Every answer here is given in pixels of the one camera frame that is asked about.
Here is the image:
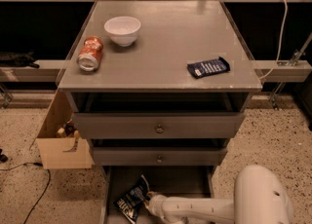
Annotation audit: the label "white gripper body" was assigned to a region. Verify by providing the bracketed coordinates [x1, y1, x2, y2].
[148, 195, 168, 218]

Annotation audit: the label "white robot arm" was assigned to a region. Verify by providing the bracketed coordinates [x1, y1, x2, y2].
[147, 165, 294, 224]

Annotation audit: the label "blue chip bag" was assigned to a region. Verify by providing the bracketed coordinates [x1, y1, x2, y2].
[113, 174, 149, 224]

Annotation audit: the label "grey drawer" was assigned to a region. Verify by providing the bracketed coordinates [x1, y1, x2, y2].
[93, 147, 227, 166]
[72, 113, 245, 139]
[99, 166, 214, 224]

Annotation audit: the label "white hanging cable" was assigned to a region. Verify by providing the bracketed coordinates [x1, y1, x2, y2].
[258, 0, 290, 81]

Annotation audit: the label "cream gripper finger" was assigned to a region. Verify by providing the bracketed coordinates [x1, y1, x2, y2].
[144, 191, 155, 208]

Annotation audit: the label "grey drawer cabinet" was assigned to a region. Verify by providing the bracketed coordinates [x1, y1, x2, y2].
[59, 0, 261, 224]

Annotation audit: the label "orange soda can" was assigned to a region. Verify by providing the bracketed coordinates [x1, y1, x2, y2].
[77, 36, 103, 72]

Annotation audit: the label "top grey drawer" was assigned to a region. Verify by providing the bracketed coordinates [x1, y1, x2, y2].
[72, 113, 245, 139]

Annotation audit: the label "cardboard box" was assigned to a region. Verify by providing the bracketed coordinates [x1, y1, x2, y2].
[36, 91, 93, 169]

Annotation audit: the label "white ceramic bowl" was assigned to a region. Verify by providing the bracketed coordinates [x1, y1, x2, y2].
[104, 17, 141, 47]

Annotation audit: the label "middle grey drawer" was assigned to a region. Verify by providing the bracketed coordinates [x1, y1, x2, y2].
[93, 147, 227, 166]

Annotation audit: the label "black floor cable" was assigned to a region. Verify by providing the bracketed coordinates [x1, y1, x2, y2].
[0, 161, 52, 224]

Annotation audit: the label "black object on shelf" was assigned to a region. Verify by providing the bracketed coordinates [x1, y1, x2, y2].
[0, 52, 40, 68]

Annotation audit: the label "dark blue snack bar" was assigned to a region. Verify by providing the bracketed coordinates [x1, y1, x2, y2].
[187, 56, 231, 79]

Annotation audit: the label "items inside cardboard box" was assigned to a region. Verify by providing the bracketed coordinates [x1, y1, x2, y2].
[56, 120, 80, 153]

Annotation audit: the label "bottom grey drawer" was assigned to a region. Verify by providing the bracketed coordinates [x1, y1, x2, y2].
[99, 166, 214, 224]

